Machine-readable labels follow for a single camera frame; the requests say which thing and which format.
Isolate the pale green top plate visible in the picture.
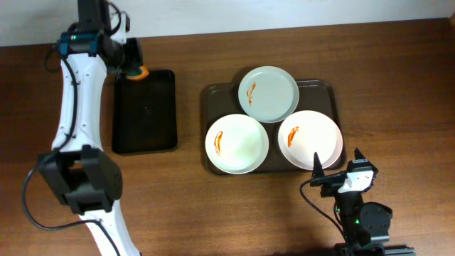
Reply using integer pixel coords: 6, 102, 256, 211
238, 66, 299, 123

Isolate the black rectangular sponge tray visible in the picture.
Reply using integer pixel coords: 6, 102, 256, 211
112, 70, 178, 155

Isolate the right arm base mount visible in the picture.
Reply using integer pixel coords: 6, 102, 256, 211
331, 244, 417, 256

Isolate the green and orange sponge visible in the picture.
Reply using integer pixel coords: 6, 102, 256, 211
126, 65, 149, 81

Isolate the white plate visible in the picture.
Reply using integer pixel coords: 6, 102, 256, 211
205, 114, 269, 175
277, 110, 343, 170

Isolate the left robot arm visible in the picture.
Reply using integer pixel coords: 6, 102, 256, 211
31, 0, 146, 255

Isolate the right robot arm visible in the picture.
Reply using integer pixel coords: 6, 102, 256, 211
309, 149, 392, 252

